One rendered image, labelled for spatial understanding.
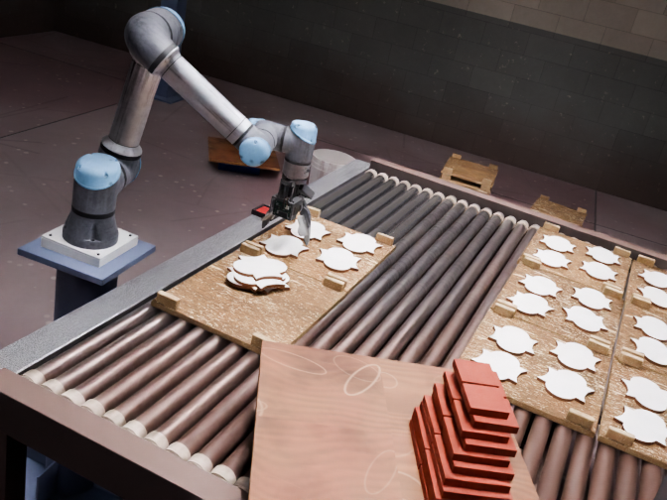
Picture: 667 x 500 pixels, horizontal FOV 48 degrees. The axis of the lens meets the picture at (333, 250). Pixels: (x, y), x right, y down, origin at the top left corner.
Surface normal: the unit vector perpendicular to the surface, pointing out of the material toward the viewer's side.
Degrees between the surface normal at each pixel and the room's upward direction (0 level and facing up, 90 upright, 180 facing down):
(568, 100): 90
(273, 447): 0
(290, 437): 0
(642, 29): 90
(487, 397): 0
